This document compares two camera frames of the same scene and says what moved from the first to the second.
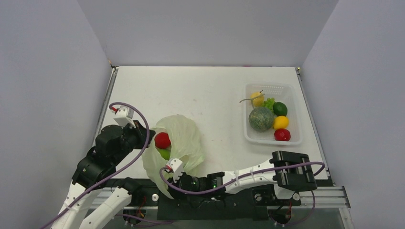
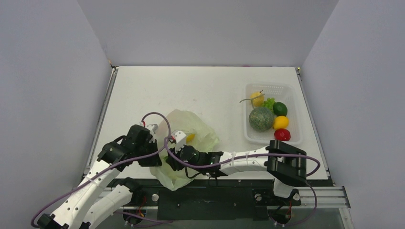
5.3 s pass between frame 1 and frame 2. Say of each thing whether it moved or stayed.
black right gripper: moved
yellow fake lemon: stayed
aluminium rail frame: stayed
